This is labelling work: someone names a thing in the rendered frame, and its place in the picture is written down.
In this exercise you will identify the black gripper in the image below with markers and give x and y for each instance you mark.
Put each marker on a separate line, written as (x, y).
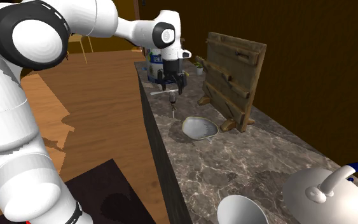
(172, 66)

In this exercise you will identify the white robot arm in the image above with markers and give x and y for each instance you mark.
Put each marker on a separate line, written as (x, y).
(14, 130)

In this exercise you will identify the white flat utensil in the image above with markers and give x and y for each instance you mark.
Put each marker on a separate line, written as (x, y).
(159, 92)

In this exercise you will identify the white tub with blue label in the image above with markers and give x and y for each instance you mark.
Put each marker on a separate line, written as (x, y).
(154, 66)

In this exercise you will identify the small potted plant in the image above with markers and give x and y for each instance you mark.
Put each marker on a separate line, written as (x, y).
(199, 69)

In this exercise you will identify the white bowl with yellow rim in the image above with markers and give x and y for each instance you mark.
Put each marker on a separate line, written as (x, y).
(198, 127)

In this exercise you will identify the brown wooden rack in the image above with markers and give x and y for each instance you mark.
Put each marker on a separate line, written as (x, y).
(234, 71)

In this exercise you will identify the yellow chair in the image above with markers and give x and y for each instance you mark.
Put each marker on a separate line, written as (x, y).
(80, 42)

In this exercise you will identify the dark robot stand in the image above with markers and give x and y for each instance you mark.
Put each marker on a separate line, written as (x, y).
(104, 186)

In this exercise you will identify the white cup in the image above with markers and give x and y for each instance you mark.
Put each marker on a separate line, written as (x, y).
(239, 212)

